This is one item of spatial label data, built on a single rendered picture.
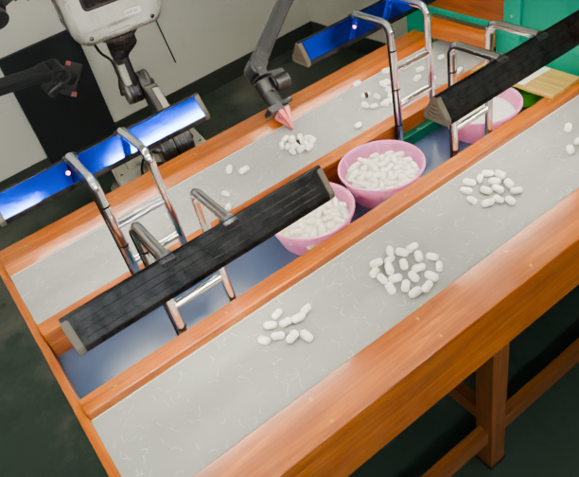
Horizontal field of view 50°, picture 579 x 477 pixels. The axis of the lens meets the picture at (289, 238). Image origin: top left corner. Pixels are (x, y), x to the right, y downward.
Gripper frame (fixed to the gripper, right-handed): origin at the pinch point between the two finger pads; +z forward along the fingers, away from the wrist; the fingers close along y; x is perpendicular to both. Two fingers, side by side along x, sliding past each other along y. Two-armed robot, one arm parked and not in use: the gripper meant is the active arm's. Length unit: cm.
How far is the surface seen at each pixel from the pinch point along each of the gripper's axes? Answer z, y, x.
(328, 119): 4.9, 12.4, -2.9
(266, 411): 69, -72, -58
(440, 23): -5, 71, -11
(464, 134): 37, 36, -28
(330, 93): -5.4, 23.2, 3.9
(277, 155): 7.9, -12.8, -5.1
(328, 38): -8.6, 8.8, -37.2
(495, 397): 104, -15, -40
